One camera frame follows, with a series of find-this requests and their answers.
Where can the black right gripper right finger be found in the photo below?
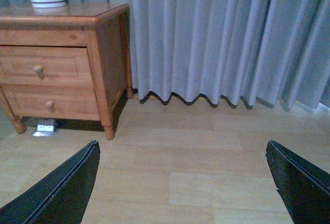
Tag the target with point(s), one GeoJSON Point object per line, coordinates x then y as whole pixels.
{"type": "Point", "coordinates": [303, 187]}

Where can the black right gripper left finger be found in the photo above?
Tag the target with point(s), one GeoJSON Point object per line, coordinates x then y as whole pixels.
{"type": "Point", "coordinates": [60, 197]}

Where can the wooden drawer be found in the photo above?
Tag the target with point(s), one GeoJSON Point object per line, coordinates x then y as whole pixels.
{"type": "Point", "coordinates": [52, 101]}
{"type": "Point", "coordinates": [45, 66]}

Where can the white power strip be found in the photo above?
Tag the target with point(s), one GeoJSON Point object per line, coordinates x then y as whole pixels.
{"type": "Point", "coordinates": [46, 128]}

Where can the wooden nightstand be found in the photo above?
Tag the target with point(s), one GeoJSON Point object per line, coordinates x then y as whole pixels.
{"type": "Point", "coordinates": [100, 28]}

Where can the grey curtain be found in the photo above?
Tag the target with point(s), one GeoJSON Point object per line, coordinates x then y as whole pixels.
{"type": "Point", "coordinates": [248, 50]}

